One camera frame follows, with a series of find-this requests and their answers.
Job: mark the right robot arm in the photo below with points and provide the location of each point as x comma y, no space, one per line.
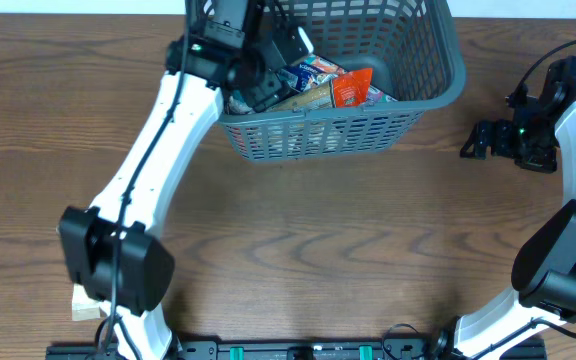
542,294

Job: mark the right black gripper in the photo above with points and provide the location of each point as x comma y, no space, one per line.
544,161

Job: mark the grey plastic basket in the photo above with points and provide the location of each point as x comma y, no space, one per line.
411,47

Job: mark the blue tissue multipack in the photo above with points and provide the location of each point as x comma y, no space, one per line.
315,70

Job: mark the blue white snack packet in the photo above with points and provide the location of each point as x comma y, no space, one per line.
236,105

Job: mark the white brown snack bag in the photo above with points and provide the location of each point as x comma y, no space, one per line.
82,307

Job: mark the orange cracker package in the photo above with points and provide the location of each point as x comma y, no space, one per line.
346,90

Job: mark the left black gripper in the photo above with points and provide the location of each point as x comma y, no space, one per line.
263,87

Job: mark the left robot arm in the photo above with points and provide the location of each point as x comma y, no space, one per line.
112,248

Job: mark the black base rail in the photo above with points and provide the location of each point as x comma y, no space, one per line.
411,348

